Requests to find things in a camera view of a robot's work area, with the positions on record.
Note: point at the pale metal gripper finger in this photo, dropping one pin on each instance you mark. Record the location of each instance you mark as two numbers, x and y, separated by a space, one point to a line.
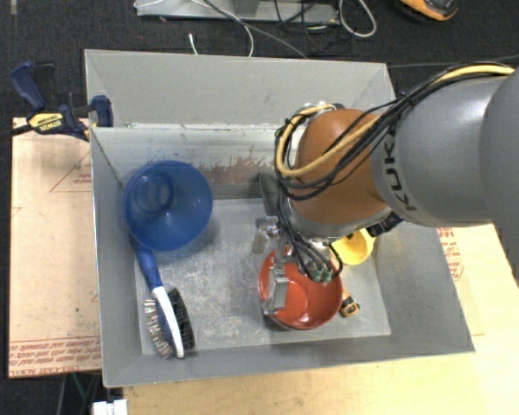
264 228
279 292

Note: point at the blue plastic funnel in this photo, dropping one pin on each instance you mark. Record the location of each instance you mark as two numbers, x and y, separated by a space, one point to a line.
173 223

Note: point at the orange and black small tool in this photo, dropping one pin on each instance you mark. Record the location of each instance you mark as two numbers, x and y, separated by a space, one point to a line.
349 308

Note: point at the blue and white scrubbing brush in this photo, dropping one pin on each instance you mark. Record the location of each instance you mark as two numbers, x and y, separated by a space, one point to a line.
169 314

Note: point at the grey metal bin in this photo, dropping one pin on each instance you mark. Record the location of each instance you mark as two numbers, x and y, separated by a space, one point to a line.
225 270

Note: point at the yellow plastic funnel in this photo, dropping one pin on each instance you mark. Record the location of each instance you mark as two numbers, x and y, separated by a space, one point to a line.
354 249

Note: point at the red bowl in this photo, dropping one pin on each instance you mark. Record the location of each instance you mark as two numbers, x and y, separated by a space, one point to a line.
315 301

